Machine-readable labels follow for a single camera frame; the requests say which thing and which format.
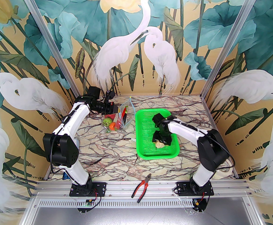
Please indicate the red toy tomato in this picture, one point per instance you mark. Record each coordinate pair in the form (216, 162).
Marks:
(113, 117)

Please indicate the red toy chili pepper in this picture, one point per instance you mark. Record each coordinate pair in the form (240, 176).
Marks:
(123, 111)

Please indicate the white toy cauliflower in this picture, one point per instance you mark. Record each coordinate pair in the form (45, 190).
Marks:
(159, 145)

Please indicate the clear zip-top bag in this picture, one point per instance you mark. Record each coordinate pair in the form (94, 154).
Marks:
(130, 106)

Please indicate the green toy cabbage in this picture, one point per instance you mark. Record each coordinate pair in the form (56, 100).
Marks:
(107, 122)

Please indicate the small orange toy tomato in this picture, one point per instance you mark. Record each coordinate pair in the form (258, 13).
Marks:
(112, 126)

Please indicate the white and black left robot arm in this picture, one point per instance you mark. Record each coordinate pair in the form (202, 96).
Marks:
(73, 121)

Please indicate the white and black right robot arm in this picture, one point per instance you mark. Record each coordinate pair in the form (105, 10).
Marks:
(188, 131)

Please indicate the green plastic basket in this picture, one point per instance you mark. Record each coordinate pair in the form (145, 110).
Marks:
(145, 135)

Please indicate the white round object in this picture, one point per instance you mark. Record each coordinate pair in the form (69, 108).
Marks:
(76, 144)

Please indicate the cream tape roll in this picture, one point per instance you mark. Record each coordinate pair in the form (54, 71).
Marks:
(226, 169)

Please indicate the slotted silver metal panel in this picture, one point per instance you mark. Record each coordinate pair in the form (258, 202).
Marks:
(127, 217)

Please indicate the small green circuit board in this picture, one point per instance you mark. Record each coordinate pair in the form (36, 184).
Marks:
(88, 203)

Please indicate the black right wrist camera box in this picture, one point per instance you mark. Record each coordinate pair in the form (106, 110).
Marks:
(156, 119)

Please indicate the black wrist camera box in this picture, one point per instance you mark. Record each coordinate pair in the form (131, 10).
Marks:
(94, 92)
(156, 119)

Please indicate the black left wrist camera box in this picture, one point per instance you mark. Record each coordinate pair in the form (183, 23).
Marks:
(94, 92)

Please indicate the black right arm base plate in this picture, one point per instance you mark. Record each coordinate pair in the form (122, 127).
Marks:
(183, 188)

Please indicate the aluminium frame rail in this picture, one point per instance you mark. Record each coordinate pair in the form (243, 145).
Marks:
(127, 191)

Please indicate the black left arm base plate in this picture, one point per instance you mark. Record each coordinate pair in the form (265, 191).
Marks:
(99, 187)

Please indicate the aluminium frame post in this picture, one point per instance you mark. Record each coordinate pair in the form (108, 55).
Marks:
(53, 46)
(228, 41)

